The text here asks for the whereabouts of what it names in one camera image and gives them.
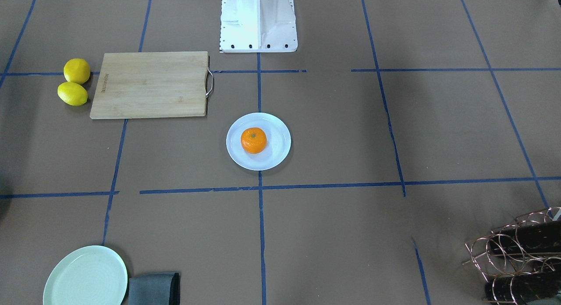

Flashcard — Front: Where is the yellow lemon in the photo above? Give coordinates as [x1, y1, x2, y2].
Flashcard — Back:
[57, 82, 88, 106]
[63, 59, 92, 85]

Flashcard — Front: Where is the dark grey folded cloth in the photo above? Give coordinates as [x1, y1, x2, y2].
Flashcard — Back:
[128, 272, 181, 305]

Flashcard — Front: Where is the wooden cutting board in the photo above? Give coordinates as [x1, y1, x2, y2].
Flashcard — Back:
[90, 51, 214, 120]

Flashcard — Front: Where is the copper wire bottle rack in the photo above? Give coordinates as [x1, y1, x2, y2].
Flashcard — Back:
[464, 207, 561, 305]

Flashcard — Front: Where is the white blue plate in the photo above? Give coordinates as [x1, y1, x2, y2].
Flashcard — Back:
[226, 113, 292, 171]

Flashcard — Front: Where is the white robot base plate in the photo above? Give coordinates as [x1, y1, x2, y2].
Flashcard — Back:
[219, 0, 298, 53]

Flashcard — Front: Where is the light green plate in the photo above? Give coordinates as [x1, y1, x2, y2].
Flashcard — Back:
[43, 245, 128, 305]

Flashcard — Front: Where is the dark wine bottle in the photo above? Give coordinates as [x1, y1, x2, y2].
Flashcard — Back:
[484, 272, 561, 305]
[486, 221, 561, 259]

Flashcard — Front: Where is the orange fruit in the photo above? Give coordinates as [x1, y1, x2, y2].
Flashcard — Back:
[240, 127, 268, 154]

